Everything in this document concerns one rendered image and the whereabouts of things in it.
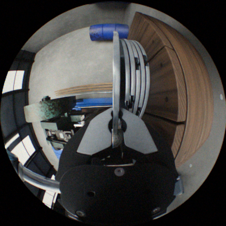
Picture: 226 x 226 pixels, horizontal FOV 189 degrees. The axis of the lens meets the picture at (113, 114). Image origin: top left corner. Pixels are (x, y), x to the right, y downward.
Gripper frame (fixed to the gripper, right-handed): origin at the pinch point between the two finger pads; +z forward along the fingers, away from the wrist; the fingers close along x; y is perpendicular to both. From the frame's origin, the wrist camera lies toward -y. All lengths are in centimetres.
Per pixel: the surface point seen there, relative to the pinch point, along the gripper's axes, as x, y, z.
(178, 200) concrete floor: 43, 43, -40
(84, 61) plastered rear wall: -82, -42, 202
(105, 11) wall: -24, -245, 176
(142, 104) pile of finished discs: 5.4, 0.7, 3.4
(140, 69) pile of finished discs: 4.5, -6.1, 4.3
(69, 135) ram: -52, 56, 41
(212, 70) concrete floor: 40.8, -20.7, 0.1
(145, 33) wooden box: 5.6, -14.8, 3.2
